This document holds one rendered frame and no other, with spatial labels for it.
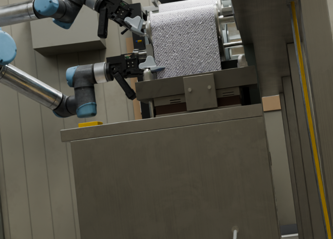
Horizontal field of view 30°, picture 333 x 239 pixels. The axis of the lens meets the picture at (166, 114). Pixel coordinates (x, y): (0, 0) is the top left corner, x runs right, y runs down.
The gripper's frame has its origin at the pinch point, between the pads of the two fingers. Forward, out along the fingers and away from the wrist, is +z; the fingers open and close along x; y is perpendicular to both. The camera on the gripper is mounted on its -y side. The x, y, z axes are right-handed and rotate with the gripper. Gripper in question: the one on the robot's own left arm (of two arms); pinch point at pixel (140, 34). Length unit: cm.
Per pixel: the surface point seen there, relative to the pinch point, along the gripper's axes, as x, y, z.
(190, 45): -4.7, 6.2, 19.0
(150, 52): 2.6, -3.5, 6.3
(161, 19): -4.2, 8.7, 4.7
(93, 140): -30, -39, 14
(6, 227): 315, -199, -98
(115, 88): 329, -39, -85
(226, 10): -0.9, 24.3, 22.6
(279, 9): -50, 24, 44
